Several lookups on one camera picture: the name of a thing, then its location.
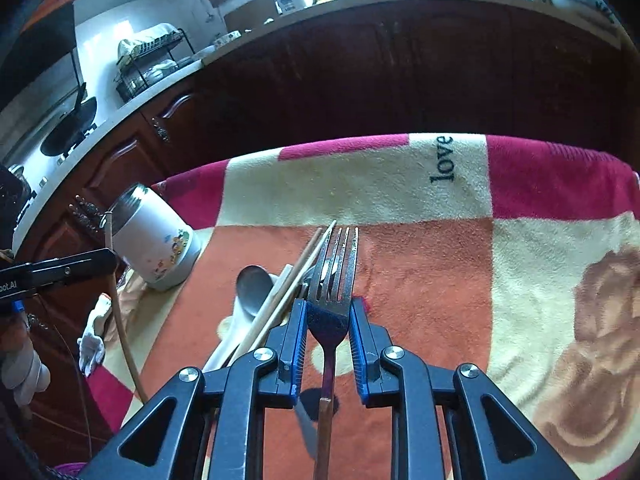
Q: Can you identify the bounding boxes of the metal fork wooden handle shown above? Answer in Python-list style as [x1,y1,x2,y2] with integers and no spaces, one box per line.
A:
[306,226,359,479]

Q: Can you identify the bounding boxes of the long wooden chopstick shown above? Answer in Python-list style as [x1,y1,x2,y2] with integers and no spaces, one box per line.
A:
[103,211,149,404]

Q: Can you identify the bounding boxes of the dark wooden kitchen cabinets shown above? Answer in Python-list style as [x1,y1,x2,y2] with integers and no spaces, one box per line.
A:
[13,0,639,260]

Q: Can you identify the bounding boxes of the white-gloved left hand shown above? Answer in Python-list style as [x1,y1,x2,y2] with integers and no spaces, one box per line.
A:
[1,311,51,408]

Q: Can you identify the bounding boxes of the glass-lidded pot on stove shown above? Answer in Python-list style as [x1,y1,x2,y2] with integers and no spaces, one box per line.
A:
[1,166,34,210]

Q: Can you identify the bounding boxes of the white printed utensil jar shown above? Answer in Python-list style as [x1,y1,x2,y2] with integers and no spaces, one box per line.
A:
[103,183,202,292]

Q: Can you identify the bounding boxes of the black wok on stove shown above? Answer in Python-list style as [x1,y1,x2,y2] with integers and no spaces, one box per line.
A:
[40,82,98,157]

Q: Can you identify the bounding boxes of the patchwork fleece blanket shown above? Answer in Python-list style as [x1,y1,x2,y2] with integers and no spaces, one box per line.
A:
[118,133,639,479]

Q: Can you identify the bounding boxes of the black dish drying rack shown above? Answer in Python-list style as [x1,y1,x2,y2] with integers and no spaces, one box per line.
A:
[114,23,195,102]

